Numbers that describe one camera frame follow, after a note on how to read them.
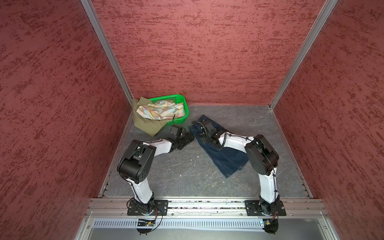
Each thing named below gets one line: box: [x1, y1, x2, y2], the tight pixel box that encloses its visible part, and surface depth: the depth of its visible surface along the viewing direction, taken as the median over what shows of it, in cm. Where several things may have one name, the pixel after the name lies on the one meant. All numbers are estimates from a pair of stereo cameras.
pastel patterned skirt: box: [136, 100, 186, 120], surface depth 112 cm
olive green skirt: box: [131, 97, 168, 137], surface depth 99 cm
